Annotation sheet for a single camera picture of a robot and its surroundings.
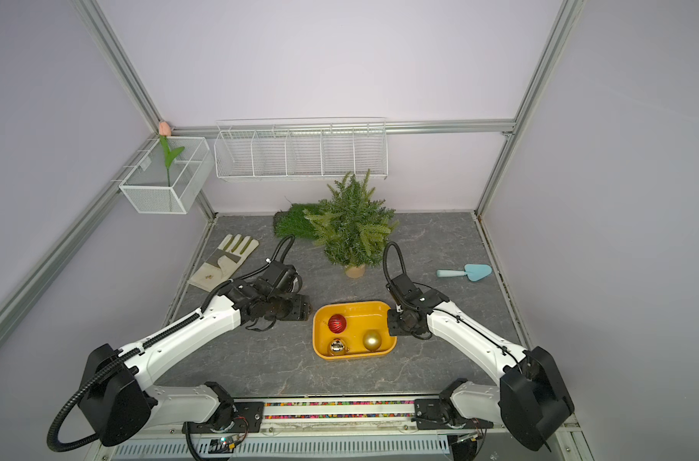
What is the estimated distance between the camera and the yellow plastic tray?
32.7 inches

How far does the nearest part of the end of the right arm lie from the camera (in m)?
0.58

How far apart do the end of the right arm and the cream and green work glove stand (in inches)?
24.3

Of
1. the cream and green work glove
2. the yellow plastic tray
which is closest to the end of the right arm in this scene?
the yellow plastic tray

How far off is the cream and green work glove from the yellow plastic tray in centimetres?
39

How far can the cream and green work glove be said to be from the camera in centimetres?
103

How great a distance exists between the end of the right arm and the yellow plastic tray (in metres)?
0.09
